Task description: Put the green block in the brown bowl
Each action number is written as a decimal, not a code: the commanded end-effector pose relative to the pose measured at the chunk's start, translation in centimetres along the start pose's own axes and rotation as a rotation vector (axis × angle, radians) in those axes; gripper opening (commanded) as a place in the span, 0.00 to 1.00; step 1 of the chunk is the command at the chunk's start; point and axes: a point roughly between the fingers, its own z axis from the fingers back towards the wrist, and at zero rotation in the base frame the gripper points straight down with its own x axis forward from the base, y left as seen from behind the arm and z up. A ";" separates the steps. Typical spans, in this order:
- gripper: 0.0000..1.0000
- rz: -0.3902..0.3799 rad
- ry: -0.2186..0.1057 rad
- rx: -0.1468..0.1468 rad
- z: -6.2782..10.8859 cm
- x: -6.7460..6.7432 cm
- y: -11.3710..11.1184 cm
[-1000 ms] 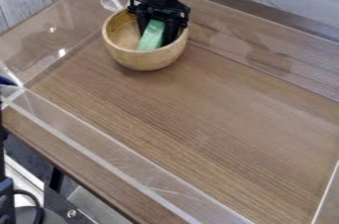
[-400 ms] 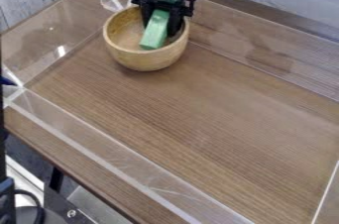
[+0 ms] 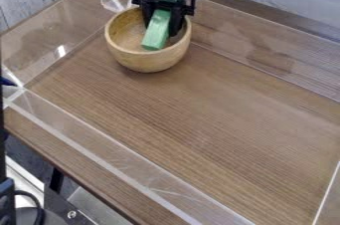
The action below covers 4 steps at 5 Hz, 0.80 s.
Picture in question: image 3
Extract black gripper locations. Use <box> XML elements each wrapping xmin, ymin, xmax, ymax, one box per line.
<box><xmin>132</xmin><ymin>0</ymin><xmax>196</xmax><ymax>37</ymax></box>

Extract green rectangular block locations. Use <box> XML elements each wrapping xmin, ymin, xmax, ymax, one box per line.
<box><xmin>141</xmin><ymin>9</ymin><xmax>171</xmax><ymax>51</ymax></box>

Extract brown wooden bowl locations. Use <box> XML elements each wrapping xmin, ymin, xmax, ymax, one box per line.
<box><xmin>104</xmin><ymin>8</ymin><xmax>192</xmax><ymax>73</ymax></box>

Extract black table leg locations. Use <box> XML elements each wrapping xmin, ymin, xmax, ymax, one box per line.
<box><xmin>49</xmin><ymin>168</ymin><xmax>64</xmax><ymax>193</ymax></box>

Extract clear acrylic tray wall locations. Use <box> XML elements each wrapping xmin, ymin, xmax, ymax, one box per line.
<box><xmin>1</xmin><ymin>0</ymin><xmax>340</xmax><ymax>225</ymax></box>

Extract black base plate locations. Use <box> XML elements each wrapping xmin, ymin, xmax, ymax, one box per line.
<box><xmin>44</xmin><ymin>188</ymin><xmax>97</xmax><ymax>225</ymax></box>

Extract black cable loop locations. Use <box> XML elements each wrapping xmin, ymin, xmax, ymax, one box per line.
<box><xmin>8</xmin><ymin>190</ymin><xmax>45</xmax><ymax>225</ymax></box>

